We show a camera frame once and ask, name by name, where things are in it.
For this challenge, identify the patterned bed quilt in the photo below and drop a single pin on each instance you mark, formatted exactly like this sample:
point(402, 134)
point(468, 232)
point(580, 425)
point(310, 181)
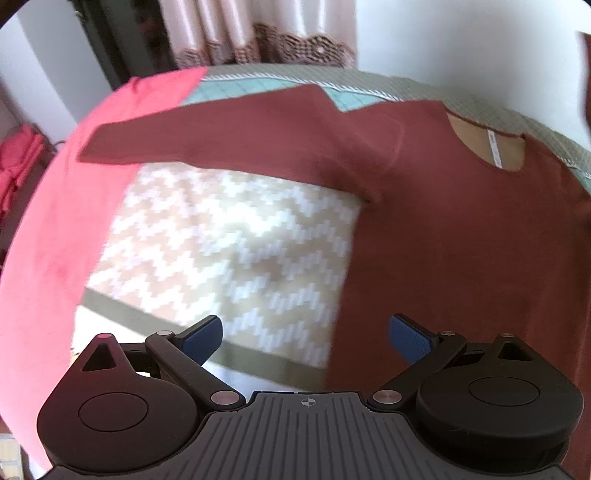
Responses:
point(268, 255)

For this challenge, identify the dark red sweater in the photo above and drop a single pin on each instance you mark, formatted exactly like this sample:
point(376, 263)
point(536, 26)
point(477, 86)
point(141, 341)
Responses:
point(444, 237)

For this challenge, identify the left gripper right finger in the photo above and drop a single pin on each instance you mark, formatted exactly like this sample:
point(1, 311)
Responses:
point(425, 352)

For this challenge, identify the red clothes pile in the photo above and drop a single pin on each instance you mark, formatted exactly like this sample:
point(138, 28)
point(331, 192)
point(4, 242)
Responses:
point(21, 151)

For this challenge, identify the pink lace curtain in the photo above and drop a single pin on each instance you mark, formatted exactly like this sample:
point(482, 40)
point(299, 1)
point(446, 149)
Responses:
point(301, 32)

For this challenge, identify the pink red cloth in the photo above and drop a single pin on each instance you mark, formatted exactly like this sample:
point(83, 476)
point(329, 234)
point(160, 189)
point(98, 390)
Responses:
point(55, 249)

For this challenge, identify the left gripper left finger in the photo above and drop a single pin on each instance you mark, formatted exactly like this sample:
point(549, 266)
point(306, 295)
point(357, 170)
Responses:
point(182, 356)

